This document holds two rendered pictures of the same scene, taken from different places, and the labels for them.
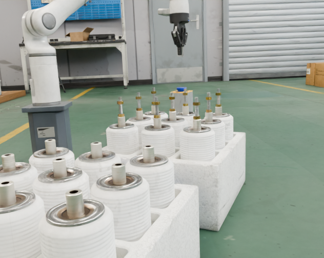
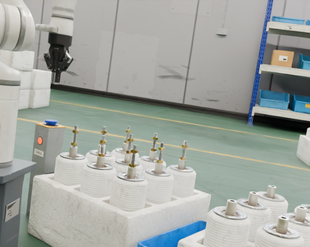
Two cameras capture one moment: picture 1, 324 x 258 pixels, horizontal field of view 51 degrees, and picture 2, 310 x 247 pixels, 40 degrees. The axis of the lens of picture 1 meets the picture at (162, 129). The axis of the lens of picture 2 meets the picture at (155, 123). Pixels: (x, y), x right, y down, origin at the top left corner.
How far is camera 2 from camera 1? 1.38 m
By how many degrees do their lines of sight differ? 75
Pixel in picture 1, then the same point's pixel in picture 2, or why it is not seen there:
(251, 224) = not seen: hidden behind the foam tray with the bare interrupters
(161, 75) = not seen: outside the picture
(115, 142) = (142, 196)
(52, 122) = (19, 190)
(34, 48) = (13, 72)
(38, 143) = (3, 231)
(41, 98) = (8, 154)
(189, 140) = (191, 179)
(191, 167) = (199, 201)
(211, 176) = (207, 205)
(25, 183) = not seen: hidden behind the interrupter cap
